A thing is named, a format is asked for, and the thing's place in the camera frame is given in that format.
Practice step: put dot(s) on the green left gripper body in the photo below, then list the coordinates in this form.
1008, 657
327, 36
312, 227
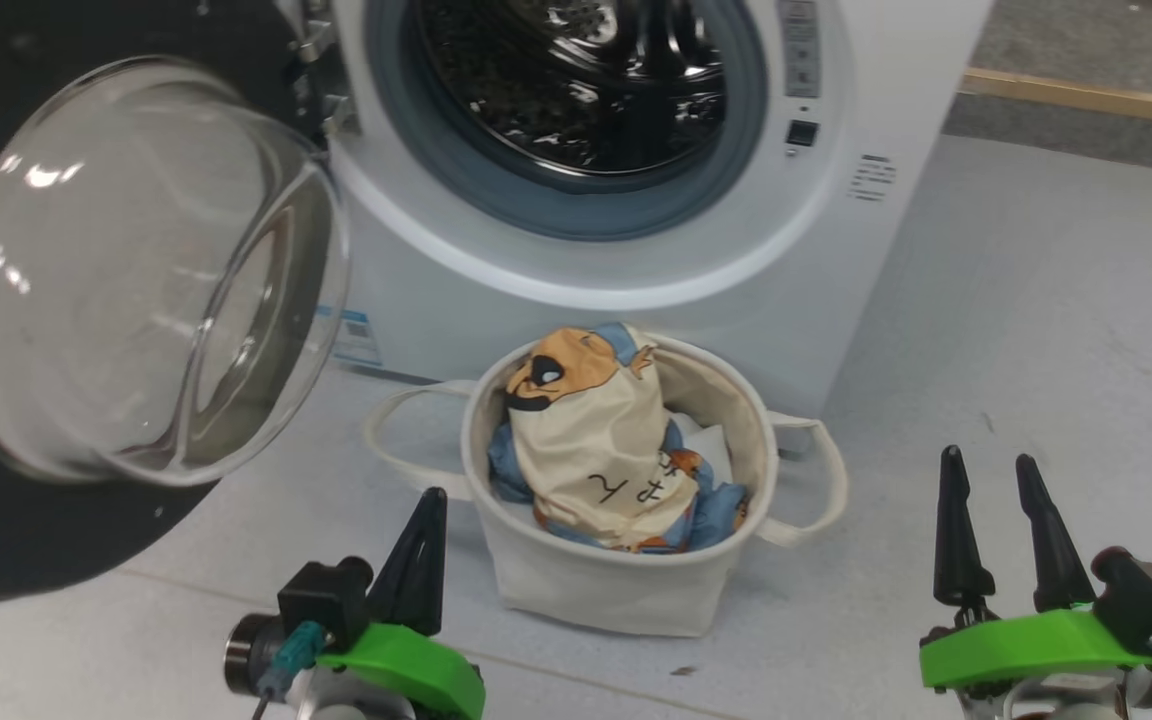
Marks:
406, 665

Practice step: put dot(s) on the blue printed cartoon garment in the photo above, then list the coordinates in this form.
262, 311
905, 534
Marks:
721, 510

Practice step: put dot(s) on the washing machine glass door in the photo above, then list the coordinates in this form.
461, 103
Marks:
136, 280

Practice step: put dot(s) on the cream printed cartoon garment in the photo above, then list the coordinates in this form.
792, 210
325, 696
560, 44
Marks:
596, 450

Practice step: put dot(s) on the blue energy label sticker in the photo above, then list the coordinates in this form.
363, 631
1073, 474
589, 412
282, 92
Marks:
356, 335

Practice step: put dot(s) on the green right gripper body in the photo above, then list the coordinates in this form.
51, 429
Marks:
1036, 645

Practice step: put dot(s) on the wooden baseboard strip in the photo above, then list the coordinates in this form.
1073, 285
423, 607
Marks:
1086, 97

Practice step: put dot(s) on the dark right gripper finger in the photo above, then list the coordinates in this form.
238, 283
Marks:
958, 550
1056, 570

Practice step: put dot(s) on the white front-load washing machine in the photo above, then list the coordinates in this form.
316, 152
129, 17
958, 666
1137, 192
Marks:
636, 260

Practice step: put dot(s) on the white paper basket filling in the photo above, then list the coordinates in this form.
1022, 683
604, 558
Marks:
706, 450

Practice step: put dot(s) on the cream fabric laundry basket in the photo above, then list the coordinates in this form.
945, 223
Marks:
606, 590

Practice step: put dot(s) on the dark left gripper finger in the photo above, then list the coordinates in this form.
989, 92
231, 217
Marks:
398, 590
431, 590

